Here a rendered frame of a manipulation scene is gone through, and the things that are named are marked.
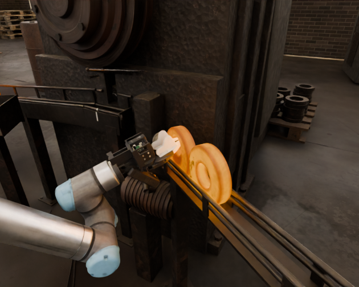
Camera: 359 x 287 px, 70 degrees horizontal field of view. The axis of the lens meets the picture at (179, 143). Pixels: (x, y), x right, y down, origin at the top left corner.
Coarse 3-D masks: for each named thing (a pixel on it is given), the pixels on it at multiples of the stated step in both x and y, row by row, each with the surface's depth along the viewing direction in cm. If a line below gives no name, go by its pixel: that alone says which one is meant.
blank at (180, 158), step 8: (176, 128) 73; (184, 128) 73; (176, 136) 77; (184, 136) 70; (184, 144) 69; (192, 144) 70; (176, 152) 77; (184, 152) 70; (176, 160) 77; (184, 160) 71; (184, 168) 73
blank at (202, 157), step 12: (204, 144) 62; (192, 156) 66; (204, 156) 60; (216, 156) 58; (192, 168) 68; (204, 168) 67; (216, 168) 56; (228, 168) 57; (204, 180) 66; (216, 180) 57; (228, 180) 57; (216, 192) 58; (228, 192) 58
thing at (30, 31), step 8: (24, 24) 316; (32, 24) 313; (24, 32) 322; (32, 32) 317; (24, 40) 333; (32, 40) 322; (40, 40) 322; (32, 48) 327; (40, 48) 326; (32, 56) 334; (32, 64) 341; (40, 80) 348; (40, 88) 355
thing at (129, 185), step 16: (128, 176) 95; (128, 192) 92; (160, 192) 88; (144, 208) 91; (160, 208) 86; (144, 224) 97; (160, 224) 107; (144, 240) 101; (160, 240) 111; (144, 256) 107; (160, 256) 116; (144, 272) 112
